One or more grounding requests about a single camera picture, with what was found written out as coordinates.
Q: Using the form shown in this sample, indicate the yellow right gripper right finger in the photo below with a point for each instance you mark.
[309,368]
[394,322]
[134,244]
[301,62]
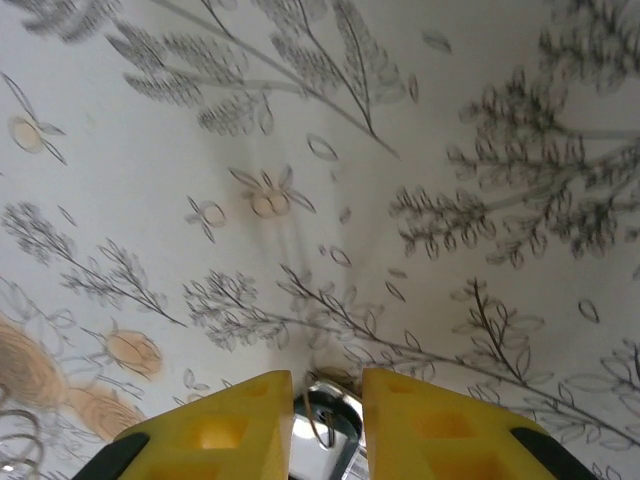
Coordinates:
[440,430]

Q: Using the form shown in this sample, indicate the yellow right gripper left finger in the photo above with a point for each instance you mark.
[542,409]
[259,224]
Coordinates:
[215,435]

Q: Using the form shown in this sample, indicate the silver metal key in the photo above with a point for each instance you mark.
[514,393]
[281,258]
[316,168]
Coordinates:
[302,440]

